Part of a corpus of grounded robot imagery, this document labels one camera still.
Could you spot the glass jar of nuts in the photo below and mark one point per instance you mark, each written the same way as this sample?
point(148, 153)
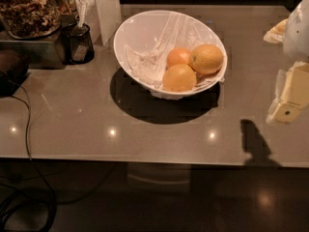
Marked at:
point(29, 19)

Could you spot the white utensil in cup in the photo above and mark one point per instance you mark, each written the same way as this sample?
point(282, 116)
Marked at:
point(82, 8)

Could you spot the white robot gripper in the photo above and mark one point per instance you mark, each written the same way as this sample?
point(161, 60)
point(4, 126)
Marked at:
point(297, 33)

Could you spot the white slanted bowl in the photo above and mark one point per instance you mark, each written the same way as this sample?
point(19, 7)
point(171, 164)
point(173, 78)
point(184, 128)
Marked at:
point(143, 41)

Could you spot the white pillar panel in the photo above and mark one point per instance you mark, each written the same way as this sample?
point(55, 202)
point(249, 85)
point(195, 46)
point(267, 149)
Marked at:
point(103, 17)

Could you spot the black mesh cup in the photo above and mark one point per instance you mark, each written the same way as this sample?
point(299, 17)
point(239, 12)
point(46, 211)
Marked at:
point(77, 43)

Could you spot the clear plastic wrap in bowl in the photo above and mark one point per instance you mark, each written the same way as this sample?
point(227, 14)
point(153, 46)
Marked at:
point(173, 55)

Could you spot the front orange in bowl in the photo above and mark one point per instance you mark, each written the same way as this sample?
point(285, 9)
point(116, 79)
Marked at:
point(179, 78)

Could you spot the metal tray box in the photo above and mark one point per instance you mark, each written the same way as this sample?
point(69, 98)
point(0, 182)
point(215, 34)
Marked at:
point(44, 53)

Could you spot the orange in bowl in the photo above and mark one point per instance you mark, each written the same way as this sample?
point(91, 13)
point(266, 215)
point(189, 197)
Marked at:
point(206, 59)
point(179, 78)
point(178, 55)

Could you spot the right orange in bowl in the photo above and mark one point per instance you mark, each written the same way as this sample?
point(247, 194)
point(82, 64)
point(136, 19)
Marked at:
point(206, 59)

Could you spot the back orange in bowl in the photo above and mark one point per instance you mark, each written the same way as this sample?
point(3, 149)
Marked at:
point(178, 55)

